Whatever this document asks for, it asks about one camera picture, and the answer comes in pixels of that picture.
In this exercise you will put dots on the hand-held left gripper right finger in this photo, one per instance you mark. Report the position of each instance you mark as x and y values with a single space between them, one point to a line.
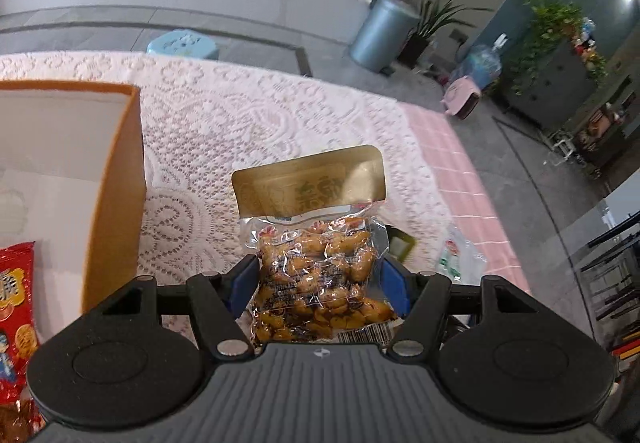
395 288

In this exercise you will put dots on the white lace tablecloth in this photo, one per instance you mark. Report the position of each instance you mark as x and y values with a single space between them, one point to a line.
250 98

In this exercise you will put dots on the red snack packet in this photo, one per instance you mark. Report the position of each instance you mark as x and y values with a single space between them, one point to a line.
15 303

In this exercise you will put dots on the blue water jug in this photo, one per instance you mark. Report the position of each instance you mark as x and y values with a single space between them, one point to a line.
482 65

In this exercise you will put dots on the potted plant in black pot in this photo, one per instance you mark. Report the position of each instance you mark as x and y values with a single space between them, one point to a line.
415 50

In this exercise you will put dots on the light blue plastic stool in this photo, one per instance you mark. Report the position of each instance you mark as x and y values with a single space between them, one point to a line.
182 43

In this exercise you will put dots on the dark grey cabinet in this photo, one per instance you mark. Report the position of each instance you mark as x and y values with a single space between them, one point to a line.
555 83

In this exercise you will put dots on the orange cardboard box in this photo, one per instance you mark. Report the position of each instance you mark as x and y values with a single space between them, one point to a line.
120 203

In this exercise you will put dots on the pink heater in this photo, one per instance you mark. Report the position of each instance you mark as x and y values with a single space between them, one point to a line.
462 95

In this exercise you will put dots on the trailing green pothos plant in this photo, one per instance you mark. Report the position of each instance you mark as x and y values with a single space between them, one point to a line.
550 23

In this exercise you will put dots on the grey blue trash can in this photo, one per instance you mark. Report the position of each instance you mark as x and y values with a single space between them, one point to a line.
380 38

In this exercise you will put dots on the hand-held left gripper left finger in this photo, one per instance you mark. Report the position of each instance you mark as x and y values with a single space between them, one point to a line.
245 280

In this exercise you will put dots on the pink checked cloth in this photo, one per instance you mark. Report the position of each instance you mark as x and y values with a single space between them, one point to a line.
450 163

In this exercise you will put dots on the peanut packet with gold header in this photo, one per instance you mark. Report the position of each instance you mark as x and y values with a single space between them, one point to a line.
310 273

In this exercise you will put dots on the clear snack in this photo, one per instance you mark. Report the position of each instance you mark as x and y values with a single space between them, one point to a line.
460 258

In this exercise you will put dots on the black metal rack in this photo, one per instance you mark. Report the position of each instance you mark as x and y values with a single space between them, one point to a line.
615 273

